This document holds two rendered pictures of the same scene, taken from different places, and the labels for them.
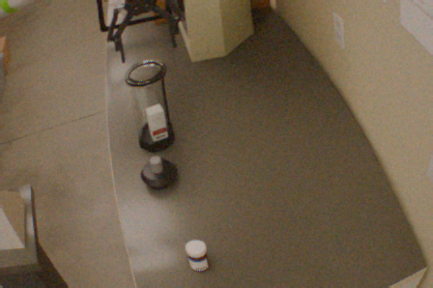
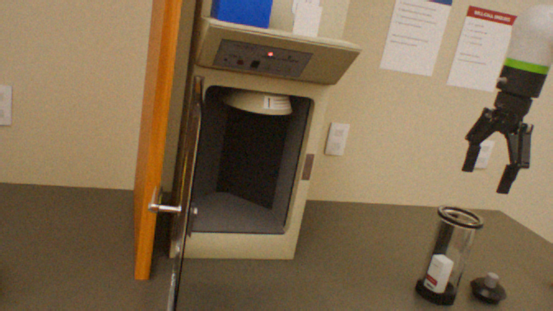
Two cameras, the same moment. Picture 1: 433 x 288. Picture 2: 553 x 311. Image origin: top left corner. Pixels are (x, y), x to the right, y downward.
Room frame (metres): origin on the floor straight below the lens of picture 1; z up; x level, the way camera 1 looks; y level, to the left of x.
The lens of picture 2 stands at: (1.75, 1.12, 1.55)
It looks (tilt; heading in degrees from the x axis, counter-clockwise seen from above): 17 degrees down; 259
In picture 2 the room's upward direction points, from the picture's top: 11 degrees clockwise
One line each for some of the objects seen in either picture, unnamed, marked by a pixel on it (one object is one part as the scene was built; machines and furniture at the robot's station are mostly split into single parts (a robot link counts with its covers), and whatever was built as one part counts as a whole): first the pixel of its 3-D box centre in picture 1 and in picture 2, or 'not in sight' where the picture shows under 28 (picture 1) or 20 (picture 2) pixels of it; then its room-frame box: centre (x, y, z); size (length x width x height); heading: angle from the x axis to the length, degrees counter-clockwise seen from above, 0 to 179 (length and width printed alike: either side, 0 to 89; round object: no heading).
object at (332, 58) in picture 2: not in sight; (277, 55); (1.59, 0.13, 1.46); 0.32 x 0.12 x 0.10; 8
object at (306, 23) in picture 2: not in sight; (306, 20); (1.54, 0.12, 1.54); 0.05 x 0.05 x 0.06; 82
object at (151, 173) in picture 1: (157, 169); (489, 285); (0.93, 0.15, 0.97); 0.09 x 0.09 x 0.07
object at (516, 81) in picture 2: not in sight; (518, 82); (1.04, 0.14, 1.49); 0.12 x 0.09 x 0.06; 9
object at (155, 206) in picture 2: not in sight; (165, 200); (1.77, 0.33, 1.20); 0.10 x 0.05 x 0.03; 91
